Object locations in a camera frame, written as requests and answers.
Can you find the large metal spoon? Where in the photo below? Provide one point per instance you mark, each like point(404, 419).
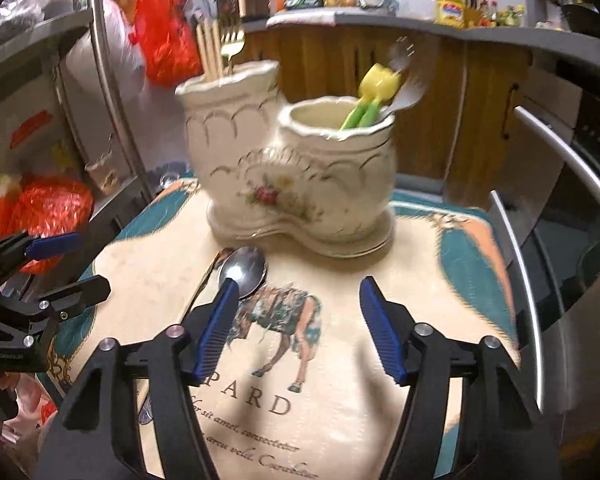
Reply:
point(245, 270)

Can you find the floral ceramic utensil holder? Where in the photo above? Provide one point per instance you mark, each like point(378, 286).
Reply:
point(240, 160)

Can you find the printed quilted mat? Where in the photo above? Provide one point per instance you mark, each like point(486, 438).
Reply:
point(330, 385)

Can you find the clear plastic cup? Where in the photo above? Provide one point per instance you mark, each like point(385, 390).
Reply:
point(102, 175)

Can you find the silver metal fork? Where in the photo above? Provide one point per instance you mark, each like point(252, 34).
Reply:
point(405, 96)

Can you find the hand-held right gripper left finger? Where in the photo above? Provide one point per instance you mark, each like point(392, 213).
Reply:
point(217, 330)

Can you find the white plastic bag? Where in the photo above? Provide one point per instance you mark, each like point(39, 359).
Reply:
point(115, 60)

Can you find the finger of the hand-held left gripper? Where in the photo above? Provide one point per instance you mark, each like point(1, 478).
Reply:
point(52, 246)
point(80, 292)

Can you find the yellow green plastic spoon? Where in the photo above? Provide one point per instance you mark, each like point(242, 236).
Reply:
point(391, 86)
point(372, 77)

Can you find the brown electric pot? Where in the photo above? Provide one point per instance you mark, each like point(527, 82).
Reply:
point(245, 0)

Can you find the grey plastic bag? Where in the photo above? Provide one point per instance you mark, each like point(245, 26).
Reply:
point(20, 7)

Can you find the chrome tube frame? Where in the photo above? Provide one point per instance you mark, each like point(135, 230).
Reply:
point(509, 240)
point(100, 35)

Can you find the steel fork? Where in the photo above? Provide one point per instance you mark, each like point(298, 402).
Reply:
point(231, 40)

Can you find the yellow bottle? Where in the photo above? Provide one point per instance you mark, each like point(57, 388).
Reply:
point(450, 10)

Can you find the white box red label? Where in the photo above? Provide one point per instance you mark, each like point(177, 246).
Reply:
point(35, 145)

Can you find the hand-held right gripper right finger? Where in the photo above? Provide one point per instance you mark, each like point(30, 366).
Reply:
point(380, 330)

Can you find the pink plastic bag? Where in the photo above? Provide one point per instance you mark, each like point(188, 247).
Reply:
point(35, 405)

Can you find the red plastic bag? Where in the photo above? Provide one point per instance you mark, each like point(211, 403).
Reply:
point(50, 205)
point(165, 35)

